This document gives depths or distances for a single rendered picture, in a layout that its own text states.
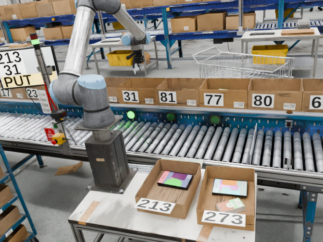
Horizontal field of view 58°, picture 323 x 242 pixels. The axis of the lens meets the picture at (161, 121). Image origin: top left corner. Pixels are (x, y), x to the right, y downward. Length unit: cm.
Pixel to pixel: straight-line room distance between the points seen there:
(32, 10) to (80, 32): 751
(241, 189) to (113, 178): 76
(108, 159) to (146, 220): 42
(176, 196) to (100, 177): 50
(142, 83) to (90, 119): 135
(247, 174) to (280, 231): 93
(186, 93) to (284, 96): 77
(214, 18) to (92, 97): 527
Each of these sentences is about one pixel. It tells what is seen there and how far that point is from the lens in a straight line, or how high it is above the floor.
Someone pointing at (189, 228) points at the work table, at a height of 75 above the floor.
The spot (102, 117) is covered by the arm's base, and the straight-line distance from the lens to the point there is 168.
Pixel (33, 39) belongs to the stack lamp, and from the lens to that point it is 230.
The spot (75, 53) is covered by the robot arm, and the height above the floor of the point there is 156.
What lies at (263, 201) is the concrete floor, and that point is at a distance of 287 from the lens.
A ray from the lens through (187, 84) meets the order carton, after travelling 277.
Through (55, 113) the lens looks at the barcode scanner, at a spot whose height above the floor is 108.
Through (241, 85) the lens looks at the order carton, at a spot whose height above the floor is 98.
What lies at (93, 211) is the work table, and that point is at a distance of 178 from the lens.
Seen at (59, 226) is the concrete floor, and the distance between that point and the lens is 295.
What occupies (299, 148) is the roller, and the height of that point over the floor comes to 75.
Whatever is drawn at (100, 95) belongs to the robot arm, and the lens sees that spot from 165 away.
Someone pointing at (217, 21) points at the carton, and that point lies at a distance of 666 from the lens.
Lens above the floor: 189
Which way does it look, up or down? 26 degrees down
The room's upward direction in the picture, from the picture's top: 7 degrees counter-clockwise
